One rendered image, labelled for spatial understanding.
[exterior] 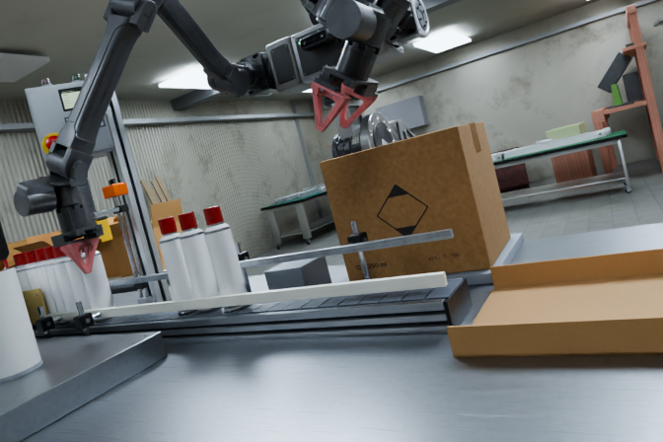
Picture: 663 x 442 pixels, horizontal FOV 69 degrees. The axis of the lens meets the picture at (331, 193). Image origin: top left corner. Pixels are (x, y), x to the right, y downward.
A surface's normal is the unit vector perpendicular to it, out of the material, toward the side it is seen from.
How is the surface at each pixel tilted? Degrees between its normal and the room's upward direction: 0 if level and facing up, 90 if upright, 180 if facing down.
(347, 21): 90
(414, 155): 90
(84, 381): 90
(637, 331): 90
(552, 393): 0
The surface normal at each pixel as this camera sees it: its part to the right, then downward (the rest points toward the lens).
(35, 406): 0.84, -0.18
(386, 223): -0.47, 0.16
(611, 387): -0.25, -0.97
